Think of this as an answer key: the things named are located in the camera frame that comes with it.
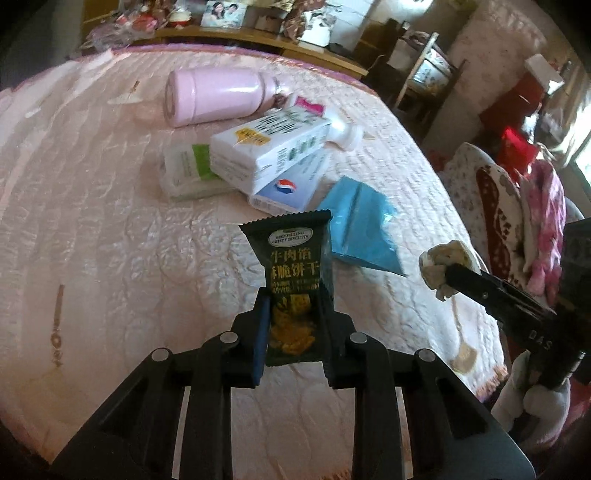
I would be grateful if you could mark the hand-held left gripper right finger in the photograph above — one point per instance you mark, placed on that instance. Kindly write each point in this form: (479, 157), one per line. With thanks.
(341, 360)

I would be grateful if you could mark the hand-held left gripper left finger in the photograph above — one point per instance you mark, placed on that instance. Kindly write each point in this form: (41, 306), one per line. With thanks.
(259, 341)

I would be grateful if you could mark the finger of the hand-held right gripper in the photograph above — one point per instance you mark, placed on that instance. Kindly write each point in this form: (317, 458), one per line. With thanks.
(471, 281)

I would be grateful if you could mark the beige paper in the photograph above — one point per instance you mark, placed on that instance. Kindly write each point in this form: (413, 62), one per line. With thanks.
(438, 261)

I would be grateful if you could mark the black snack packet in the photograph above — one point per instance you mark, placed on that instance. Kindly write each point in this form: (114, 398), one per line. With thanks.
(291, 277)

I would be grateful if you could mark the person's right hand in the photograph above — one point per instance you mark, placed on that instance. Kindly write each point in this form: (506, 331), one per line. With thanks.
(531, 410)

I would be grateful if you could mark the red white patterned cloth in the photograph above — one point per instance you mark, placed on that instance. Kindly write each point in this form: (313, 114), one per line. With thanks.
(496, 217)

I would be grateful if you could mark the beige tassel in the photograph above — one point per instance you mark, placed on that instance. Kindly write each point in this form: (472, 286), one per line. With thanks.
(464, 360)

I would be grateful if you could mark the floral covered armchair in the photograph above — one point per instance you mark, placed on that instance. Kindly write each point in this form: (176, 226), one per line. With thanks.
(461, 184)

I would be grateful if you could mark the pink floral cloth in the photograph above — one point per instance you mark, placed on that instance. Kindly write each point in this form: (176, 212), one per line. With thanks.
(547, 207)

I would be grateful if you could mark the blue wipes packet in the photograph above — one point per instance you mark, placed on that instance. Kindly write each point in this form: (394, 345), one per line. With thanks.
(360, 221)

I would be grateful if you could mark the white blue flat box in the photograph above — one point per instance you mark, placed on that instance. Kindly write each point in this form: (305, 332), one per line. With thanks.
(291, 189)

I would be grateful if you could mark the white green packet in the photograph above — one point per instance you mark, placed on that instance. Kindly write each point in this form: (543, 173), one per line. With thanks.
(184, 170)

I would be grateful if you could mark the white printed carton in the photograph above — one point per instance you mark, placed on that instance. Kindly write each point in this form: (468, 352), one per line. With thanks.
(258, 147)

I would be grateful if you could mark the white bottle with pink label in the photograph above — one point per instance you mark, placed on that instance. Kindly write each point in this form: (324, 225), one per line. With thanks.
(344, 134)

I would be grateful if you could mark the floral printed cushion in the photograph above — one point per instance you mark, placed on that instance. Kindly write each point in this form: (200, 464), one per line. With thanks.
(434, 74)

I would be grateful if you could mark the dark wooden chair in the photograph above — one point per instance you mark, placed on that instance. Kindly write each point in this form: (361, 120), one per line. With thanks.
(421, 62)

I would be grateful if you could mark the floral upright mattress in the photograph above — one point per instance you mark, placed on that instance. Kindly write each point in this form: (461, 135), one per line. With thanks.
(489, 55)

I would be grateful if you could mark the pink thermos bottle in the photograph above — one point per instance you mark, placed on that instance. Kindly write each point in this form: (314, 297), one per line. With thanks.
(212, 94)

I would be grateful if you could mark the wooden headboard shelf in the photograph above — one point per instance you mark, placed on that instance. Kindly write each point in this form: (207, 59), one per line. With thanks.
(277, 44)

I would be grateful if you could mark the brown floral cloth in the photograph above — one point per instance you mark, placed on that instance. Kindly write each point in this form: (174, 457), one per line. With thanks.
(309, 23)

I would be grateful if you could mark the framed couple photo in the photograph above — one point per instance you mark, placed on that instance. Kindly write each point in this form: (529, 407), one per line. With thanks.
(221, 13)

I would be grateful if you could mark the pile of pink trinkets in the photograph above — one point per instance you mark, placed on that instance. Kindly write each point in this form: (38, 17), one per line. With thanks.
(138, 21)

